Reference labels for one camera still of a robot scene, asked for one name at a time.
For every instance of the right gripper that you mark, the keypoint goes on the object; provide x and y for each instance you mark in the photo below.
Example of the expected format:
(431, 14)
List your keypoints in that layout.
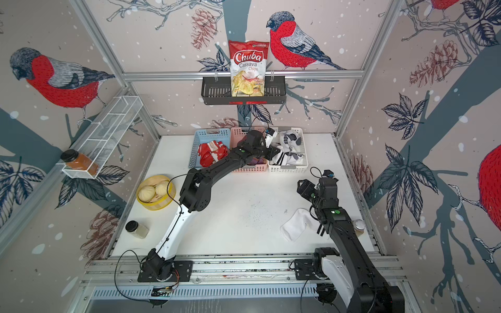
(307, 186)

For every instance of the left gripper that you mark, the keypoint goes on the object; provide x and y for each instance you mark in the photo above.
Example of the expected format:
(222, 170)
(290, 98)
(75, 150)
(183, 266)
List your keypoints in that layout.
(272, 152)

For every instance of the red santa sock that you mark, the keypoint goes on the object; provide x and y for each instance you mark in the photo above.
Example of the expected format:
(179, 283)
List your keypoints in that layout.
(205, 154)
(217, 150)

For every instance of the white grey sport sock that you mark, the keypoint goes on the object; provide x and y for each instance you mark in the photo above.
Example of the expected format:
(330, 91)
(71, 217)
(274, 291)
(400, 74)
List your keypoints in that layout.
(290, 142)

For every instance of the plain white sock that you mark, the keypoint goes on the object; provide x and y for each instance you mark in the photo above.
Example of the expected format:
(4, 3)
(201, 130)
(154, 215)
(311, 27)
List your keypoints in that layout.
(296, 225)

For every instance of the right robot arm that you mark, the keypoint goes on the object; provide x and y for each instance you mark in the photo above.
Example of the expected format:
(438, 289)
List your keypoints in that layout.
(349, 268)

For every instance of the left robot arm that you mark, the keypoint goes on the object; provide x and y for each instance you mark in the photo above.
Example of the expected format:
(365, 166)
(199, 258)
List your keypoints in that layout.
(195, 196)

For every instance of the pink plastic basket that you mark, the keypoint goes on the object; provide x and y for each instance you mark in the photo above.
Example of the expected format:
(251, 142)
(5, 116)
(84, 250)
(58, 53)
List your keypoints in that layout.
(256, 165)

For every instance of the white plastic basket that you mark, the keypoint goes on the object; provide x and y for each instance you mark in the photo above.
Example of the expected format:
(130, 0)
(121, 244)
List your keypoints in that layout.
(301, 163)

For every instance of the amber liquid jar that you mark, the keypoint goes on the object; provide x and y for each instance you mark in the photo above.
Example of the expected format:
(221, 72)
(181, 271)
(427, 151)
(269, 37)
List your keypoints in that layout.
(359, 227)

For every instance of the Chuba cassava chips bag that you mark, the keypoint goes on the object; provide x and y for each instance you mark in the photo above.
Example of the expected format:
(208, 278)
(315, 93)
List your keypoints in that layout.
(248, 68)

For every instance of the yellow bamboo steamer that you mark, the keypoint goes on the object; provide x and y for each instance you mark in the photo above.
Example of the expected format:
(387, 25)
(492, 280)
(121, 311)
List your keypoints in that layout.
(156, 192)

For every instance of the black jar lid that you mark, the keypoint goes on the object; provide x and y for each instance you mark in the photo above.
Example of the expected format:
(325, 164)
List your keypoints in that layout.
(136, 229)

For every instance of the orange spice jar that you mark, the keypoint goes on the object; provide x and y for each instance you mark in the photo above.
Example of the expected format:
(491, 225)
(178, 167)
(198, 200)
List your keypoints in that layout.
(79, 161)

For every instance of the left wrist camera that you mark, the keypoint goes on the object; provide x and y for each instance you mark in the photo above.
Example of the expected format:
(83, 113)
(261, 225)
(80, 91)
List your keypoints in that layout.
(269, 135)

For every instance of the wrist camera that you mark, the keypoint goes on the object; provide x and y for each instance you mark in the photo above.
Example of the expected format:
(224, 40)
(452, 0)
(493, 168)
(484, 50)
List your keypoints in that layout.
(269, 135)
(328, 174)

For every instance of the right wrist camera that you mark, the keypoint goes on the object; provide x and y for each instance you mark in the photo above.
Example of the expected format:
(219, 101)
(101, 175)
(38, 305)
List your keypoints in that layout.
(328, 174)

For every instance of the black wall basket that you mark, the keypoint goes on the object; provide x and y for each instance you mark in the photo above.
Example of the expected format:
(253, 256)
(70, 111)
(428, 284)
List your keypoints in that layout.
(217, 91)

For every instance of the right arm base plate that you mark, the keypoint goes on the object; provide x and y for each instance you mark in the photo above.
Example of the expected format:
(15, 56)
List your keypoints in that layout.
(309, 269)

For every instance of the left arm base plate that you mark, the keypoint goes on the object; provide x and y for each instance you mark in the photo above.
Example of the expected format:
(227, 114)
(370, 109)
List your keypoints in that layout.
(165, 271)

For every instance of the white wire wall shelf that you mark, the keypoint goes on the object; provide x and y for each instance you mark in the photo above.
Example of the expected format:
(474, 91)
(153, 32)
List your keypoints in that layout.
(105, 134)

